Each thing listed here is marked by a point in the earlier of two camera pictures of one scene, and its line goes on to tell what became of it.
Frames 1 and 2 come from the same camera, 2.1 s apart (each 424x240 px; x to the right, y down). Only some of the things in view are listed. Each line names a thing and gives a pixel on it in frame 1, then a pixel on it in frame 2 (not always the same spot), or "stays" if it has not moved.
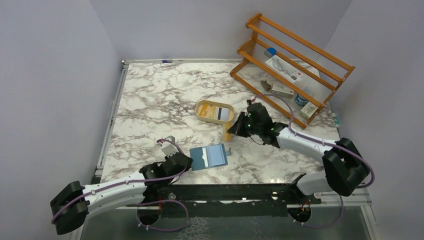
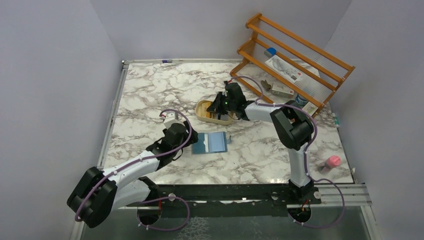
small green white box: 308,110 stays
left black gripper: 189,163 to 193,138
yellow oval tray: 214,111 stays
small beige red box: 283,90 stays
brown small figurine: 267,86 stays
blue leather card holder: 209,156 to 216,142
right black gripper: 237,129 to 215,105
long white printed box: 284,69 stays
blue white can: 301,100 stays
